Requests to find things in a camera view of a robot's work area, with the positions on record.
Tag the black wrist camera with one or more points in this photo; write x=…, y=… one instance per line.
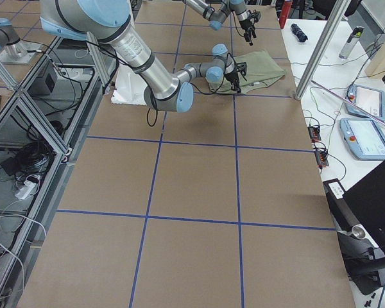
x=254, y=16
x=241, y=68

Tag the blue teach pendant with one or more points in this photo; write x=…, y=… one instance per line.
x=363, y=138
x=369, y=99

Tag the far blue teach pendant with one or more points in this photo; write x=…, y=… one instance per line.
x=369, y=99

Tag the red cylinder bottle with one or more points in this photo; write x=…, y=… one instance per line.
x=285, y=10

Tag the near blue teach pendant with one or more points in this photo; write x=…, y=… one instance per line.
x=363, y=138

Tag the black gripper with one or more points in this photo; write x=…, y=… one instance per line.
x=232, y=77
x=246, y=25

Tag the third robot base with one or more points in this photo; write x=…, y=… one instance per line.
x=12, y=49

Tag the olive green long-sleeve shirt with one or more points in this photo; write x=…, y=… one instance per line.
x=262, y=71

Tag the grey spray bottle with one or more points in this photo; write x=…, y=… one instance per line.
x=351, y=41

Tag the aluminium frame post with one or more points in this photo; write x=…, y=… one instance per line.
x=328, y=32

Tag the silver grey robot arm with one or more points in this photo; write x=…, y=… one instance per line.
x=110, y=23
x=216, y=18

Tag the black box with label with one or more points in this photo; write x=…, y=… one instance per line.
x=342, y=213

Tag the folded dark blue umbrella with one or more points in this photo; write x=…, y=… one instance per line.
x=298, y=33

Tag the black monitor with stand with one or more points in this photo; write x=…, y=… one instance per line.
x=365, y=264

